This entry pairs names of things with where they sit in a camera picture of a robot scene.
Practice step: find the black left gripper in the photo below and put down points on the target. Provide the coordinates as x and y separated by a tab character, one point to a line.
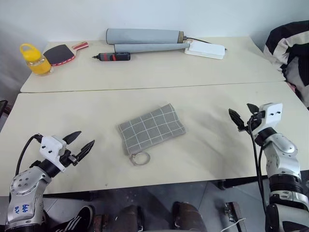
67	158

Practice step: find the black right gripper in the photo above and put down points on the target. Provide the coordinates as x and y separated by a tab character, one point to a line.
255	123

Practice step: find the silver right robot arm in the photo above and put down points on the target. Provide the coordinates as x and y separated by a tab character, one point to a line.
282	157

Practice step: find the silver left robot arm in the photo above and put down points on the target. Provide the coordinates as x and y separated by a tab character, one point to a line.
23	191

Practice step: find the grey checked fabric pouch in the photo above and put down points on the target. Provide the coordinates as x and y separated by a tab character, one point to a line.
150	128

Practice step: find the black white striped clothing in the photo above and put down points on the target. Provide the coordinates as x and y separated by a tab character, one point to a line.
289	53

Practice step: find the white flat box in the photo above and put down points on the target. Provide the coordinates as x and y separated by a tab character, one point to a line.
205	50

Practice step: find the black shoe with white stripes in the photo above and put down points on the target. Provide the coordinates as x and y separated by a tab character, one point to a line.
74	218

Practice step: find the black red table tennis paddle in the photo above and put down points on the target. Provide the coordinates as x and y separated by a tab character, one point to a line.
59	55

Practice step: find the yellow plastic bottle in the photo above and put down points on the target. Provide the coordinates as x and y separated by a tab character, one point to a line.
36	61

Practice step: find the black red electric screwdriver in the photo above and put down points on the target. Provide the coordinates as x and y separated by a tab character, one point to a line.
113	57

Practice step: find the small grey rolled mat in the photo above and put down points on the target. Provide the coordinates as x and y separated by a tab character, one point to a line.
149	47

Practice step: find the dark rounded shape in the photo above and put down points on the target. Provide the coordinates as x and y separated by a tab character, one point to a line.
189	217

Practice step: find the large grey rolled mat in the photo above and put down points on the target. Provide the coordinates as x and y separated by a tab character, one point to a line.
142	36

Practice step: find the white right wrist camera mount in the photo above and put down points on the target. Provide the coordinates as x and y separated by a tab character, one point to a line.
271	114

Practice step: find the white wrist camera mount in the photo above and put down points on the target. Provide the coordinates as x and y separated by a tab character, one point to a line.
271	114
51	149

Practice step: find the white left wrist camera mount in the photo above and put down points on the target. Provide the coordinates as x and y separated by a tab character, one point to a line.
51	149

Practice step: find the black table frame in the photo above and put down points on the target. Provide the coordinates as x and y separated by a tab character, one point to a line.
241	182

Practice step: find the dark metal bracket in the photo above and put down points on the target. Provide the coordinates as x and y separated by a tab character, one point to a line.
235	215

